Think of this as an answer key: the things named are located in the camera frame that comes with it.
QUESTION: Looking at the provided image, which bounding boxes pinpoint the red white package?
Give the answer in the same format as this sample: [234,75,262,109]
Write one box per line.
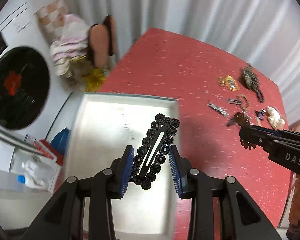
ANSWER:
[24,134,64,166]

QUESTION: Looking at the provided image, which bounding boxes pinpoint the cream polka dot scrunchie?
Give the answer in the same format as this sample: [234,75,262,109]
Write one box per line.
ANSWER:
[266,106,285,129]

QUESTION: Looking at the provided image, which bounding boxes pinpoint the tan braided hair tie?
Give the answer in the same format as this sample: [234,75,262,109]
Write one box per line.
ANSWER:
[237,94,251,113]

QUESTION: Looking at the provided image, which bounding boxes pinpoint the white tray box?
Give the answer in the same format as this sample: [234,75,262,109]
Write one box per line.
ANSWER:
[63,92,180,239]

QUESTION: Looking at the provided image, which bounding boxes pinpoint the black spiky hair clip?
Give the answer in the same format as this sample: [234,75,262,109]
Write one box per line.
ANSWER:
[226,117,236,127]

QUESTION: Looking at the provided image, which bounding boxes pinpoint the silver rhinestone hair clip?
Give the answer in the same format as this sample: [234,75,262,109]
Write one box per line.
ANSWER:
[207,102,229,116]

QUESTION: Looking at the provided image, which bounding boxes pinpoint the gold leaf hair pin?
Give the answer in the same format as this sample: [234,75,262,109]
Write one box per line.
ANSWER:
[217,77,227,87]

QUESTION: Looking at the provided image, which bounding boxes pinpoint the black small claw clip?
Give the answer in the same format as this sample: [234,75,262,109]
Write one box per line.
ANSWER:
[255,109,266,120]

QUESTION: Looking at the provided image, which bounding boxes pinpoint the black beaded snap hair clip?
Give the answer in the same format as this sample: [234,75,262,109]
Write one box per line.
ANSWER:
[129,113,180,190]

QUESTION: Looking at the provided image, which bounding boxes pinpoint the black spiral hair tie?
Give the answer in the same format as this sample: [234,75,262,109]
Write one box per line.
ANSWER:
[255,88,265,104]

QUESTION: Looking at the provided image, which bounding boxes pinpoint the white plastic bottle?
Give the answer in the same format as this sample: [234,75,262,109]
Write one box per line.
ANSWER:
[17,160,54,190]

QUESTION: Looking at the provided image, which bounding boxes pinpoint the brown snap hair clip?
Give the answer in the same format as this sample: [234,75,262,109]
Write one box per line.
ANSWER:
[226,98,242,105]

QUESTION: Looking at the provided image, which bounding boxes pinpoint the pink white cloth pile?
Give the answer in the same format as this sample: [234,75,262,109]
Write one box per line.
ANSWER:
[50,14,89,78]

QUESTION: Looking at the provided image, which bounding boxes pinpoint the leopard print scrunchie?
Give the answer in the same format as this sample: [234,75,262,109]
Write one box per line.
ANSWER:
[241,64,260,92]

